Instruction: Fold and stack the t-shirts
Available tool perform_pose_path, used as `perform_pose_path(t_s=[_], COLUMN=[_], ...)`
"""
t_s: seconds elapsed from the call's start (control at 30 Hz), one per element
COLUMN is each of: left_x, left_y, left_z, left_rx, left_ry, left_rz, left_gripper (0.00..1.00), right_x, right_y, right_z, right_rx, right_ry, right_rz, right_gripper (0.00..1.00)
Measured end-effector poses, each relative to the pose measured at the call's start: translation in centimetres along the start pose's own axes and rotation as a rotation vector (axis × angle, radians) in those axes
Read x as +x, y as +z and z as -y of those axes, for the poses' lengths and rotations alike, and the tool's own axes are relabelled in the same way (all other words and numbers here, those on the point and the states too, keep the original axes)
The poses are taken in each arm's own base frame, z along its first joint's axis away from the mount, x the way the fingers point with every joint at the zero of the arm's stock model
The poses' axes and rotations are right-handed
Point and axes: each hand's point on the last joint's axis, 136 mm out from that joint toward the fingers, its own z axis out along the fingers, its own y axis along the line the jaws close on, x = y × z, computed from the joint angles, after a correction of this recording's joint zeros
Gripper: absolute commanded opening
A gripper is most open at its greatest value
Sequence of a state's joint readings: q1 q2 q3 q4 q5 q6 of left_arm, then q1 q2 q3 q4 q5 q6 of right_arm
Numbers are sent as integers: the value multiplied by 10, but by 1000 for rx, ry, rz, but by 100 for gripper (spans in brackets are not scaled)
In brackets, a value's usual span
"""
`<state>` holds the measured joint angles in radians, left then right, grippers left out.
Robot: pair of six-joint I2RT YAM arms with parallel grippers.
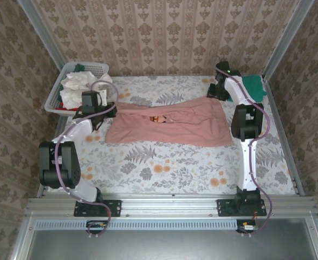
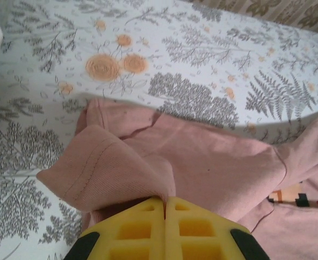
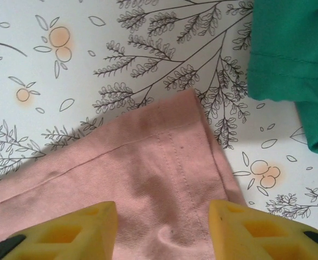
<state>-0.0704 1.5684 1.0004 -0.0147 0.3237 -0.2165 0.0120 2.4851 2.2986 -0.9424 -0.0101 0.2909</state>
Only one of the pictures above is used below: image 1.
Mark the pink printed t-shirt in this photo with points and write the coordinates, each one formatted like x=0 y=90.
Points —
x=196 y=127

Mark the white plastic laundry basket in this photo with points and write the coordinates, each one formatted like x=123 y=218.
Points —
x=53 y=105

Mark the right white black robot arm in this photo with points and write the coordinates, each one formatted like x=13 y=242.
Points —
x=246 y=168

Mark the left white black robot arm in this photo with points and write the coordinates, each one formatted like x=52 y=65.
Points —
x=66 y=162

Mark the red t-shirt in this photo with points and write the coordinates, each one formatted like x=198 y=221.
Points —
x=66 y=108

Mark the folded green t-shirt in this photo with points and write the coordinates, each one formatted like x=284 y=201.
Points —
x=253 y=86

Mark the crumpled white t-shirt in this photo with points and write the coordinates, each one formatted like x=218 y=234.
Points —
x=72 y=86

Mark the floral table cover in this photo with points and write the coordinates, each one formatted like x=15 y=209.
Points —
x=148 y=168

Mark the small connector board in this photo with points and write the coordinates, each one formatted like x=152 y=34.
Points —
x=248 y=227
x=96 y=226

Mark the grey metal panel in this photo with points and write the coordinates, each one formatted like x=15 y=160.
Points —
x=175 y=246

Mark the aluminium table side rail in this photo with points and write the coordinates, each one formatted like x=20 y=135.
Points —
x=280 y=122
x=58 y=130

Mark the aluminium frame post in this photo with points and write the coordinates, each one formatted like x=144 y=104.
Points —
x=288 y=40
x=46 y=40

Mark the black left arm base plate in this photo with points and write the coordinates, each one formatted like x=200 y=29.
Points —
x=112 y=208

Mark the long aluminium base rail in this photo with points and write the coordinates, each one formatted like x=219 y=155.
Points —
x=169 y=203

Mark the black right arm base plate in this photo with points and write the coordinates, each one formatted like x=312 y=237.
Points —
x=225 y=208

